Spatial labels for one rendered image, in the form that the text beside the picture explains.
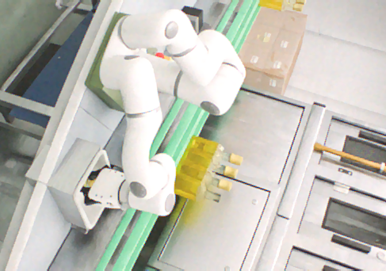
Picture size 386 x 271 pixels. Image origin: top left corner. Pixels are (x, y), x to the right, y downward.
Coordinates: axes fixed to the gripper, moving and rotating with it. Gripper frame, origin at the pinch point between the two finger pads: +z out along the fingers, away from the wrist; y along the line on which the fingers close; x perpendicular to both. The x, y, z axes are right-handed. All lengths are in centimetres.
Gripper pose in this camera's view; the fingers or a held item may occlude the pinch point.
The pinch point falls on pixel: (82, 181)
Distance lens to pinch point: 134.1
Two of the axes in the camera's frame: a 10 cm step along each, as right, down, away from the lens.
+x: -3.1, -5.7, -7.6
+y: 4.1, -8.0, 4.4
